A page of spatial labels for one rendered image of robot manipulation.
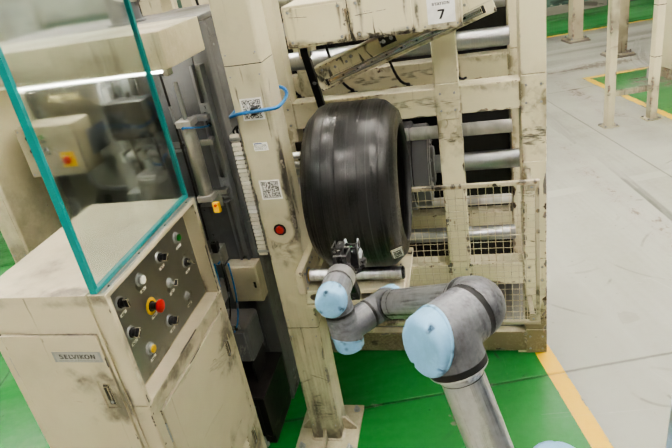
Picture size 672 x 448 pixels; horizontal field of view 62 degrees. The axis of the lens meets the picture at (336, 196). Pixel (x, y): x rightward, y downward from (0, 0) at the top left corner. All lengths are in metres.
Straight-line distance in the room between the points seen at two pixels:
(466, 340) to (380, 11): 1.23
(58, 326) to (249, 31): 0.99
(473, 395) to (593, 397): 1.74
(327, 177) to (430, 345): 0.80
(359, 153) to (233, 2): 0.59
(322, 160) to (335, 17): 0.54
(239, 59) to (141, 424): 1.11
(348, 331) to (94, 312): 0.65
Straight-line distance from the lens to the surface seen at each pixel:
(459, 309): 1.06
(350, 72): 2.16
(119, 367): 1.66
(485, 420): 1.14
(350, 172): 1.68
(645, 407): 2.82
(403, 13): 1.97
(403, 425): 2.68
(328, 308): 1.34
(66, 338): 1.67
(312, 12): 2.01
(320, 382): 2.43
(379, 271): 1.95
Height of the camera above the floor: 1.97
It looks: 24 degrees down
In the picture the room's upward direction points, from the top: 10 degrees counter-clockwise
